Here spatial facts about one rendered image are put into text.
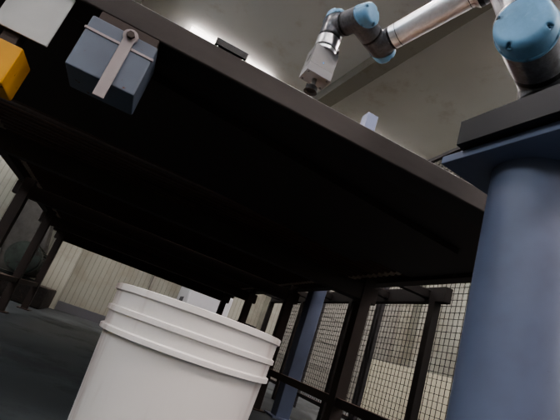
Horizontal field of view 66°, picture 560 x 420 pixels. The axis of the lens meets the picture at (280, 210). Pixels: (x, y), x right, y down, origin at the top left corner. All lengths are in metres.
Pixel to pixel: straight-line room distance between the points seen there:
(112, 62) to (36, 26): 0.16
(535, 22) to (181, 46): 0.71
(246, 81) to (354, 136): 0.29
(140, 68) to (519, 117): 0.73
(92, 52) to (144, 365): 0.59
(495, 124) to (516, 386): 0.48
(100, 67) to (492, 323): 0.86
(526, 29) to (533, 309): 0.54
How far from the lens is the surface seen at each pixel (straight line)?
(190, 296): 6.24
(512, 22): 1.05
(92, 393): 0.72
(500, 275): 0.88
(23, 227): 6.34
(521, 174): 0.96
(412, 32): 1.51
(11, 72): 0.95
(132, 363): 0.68
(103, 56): 0.95
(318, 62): 1.42
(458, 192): 1.20
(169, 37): 1.00
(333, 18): 1.52
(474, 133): 0.98
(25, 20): 1.02
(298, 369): 3.08
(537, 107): 0.92
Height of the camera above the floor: 0.34
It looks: 18 degrees up
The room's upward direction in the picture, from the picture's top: 19 degrees clockwise
